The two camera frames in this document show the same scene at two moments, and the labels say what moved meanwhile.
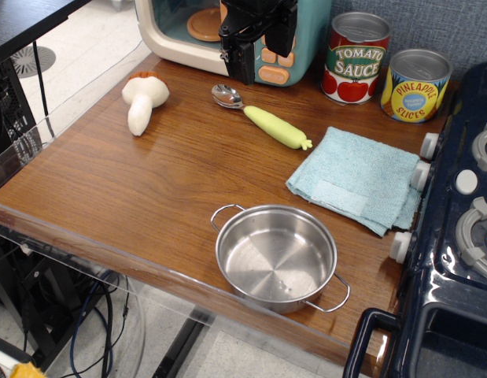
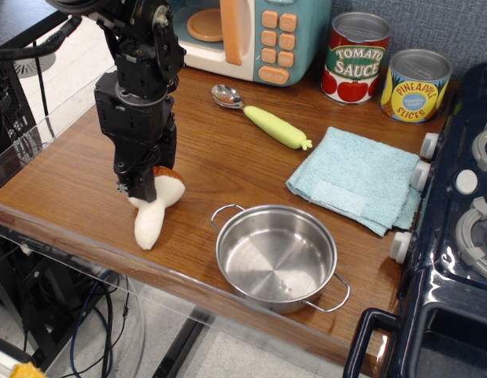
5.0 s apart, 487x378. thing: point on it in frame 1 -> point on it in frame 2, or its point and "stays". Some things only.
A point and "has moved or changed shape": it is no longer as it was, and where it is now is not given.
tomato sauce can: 359,41 stays
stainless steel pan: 276,258 stays
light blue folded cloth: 359,180 stays
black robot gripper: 252,19 -> 137,116
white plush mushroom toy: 144,90 has moved or changed shape
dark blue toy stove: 442,318 stays
